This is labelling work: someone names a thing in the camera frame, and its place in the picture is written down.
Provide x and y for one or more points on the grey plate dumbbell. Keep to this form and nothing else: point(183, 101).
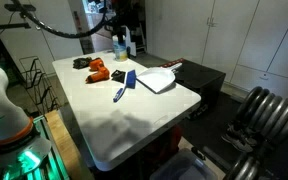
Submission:
point(270, 110)

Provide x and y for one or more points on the grey sneaker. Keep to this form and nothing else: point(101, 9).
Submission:
point(237, 142)
point(247, 135)

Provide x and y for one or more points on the black storage box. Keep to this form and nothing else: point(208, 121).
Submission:
point(200, 80)

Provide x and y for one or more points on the white dustpan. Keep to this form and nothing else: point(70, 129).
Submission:
point(155, 79)

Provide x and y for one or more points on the red and black strip tool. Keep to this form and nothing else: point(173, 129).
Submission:
point(170, 63)

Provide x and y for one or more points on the translucent plastic bin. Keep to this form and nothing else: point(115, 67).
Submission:
point(180, 168)

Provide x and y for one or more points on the wooden plank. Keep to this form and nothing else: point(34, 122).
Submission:
point(64, 143)

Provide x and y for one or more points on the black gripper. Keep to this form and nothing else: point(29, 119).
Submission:
point(120, 18)

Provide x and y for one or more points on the white cabinet doors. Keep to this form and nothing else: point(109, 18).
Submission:
point(250, 36)

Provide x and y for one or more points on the white wipes canister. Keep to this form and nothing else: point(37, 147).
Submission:
point(120, 51)

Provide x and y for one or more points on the red object under table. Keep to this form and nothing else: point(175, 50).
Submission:
point(165, 143)

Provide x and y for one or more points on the black floor mat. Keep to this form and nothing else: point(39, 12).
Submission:
point(210, 126)

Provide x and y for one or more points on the green lit robot base platform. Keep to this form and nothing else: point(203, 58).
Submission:
point(52, 160)

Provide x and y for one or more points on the blue hand brush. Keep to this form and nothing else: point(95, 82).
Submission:
point(127, 81)

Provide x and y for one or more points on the black camera mount bars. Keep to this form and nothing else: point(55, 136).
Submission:
point(19, 7)

